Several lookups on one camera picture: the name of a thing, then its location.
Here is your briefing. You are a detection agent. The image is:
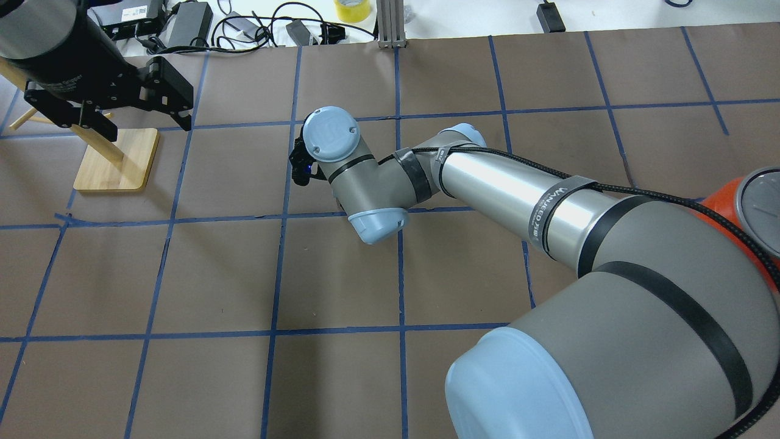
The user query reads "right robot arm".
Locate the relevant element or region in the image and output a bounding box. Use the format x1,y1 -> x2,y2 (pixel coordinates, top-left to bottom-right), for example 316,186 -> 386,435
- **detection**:
289,106 -> 778,438

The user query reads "black cable bundle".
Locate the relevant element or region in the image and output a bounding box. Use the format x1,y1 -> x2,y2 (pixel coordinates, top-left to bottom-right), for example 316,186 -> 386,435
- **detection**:
210,2 -> 377,54

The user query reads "small black power brick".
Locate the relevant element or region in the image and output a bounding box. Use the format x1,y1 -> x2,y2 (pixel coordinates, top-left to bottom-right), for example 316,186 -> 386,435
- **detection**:
536,1 -> 566,34

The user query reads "black power adapter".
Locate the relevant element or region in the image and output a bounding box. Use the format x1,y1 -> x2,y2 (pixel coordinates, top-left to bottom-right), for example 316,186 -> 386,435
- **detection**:
165,1 -> 213,48

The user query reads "black box behind table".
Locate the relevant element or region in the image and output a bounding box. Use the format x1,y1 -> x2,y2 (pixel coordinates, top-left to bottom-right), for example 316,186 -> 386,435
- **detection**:
88,1 -> 168,41

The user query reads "aluminium frame post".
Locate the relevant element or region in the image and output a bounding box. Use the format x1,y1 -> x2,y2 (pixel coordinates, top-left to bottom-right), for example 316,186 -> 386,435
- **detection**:
376,0 -> 407,49

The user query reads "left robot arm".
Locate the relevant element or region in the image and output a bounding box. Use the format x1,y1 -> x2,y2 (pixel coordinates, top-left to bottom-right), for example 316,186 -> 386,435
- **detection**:
1,1 -> 193,141

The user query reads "orange can with grey lid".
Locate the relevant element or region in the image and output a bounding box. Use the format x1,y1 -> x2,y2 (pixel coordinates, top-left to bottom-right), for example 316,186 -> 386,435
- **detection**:
702,166 -> 779,267

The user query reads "wooden cup stand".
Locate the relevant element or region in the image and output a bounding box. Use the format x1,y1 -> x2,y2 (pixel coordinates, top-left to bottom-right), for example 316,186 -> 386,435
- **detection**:
0,58 -> 160,193

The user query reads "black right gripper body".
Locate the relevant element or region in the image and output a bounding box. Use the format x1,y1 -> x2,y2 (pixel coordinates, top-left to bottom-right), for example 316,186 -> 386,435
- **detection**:
289,135 -> 327,186

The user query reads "yellow tape roll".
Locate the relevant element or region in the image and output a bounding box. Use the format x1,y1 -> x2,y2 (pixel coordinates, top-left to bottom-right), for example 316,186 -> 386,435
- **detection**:
333,0 -> 371,23

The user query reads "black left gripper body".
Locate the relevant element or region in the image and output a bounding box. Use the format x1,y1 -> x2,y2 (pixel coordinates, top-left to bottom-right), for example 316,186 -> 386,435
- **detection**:
23,54 -> 156,112

